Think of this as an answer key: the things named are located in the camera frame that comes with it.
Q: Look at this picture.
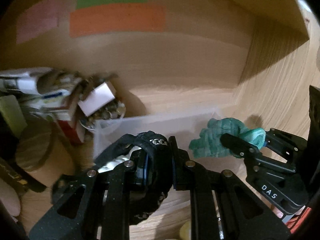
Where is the person's hand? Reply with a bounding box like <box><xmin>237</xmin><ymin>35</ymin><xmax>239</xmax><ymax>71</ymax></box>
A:
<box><xmin>0</xmin><ymin>179</ymin><xmax>21</xmax><ymax>217</ymax></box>

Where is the clear plastic storage bin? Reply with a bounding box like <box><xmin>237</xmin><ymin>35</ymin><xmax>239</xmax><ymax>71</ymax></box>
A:
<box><xmin>93</xmin><ymin>107</ymin><xmax>223</xmax><ymax>158</ymax></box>

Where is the teal knitted cloth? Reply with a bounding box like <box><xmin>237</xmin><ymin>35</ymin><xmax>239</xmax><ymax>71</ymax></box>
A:
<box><xmin>189</xmin><ymin>118</ymin><xmax>266</xmax><ymax>158</ymax></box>

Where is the bowl of coins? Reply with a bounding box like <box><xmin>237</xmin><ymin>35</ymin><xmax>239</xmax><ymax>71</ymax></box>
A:
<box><xmin>80</xmin><ymin>99</ymin><xmax>126</xmax><ymax>133</ymax></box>

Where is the red box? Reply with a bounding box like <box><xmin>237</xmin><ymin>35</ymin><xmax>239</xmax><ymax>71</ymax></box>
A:
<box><xmin>56</xmin><ymin>100</ymin><xmax>86</xmax><ymax>145</ymax></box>

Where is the stack of papers and magazines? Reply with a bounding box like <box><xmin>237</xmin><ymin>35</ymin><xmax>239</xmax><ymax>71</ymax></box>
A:
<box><xmin>1</xmin><ymin>67</ymin><xmax>83</xmax><ymax>121</ymax></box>

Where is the white small cardboard box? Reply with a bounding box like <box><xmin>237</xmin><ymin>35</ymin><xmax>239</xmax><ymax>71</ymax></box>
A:
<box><xmin>78</xmin><ymin>82</ymin><xmax>116</xmax><ymax>116</ymax></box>

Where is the orange paper sticker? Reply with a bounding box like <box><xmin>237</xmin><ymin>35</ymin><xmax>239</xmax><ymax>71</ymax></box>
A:
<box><xmin>69</xmin><ymin>3</ymin><xmax>165</xmax><ymax>38</ymax></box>

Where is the black strap with buckle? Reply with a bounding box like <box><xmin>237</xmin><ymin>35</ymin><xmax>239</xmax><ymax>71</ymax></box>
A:
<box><xmin>51</xmin><ymin>130</ymin><xmax>176</xmax><ymax>225</ymax></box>

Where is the pink paper sticker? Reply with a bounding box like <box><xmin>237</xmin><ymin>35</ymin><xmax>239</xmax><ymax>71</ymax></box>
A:
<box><xmin>16</xmin><ymin>0</ymin><xmax>61</xmax><ymax>44</ymax></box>

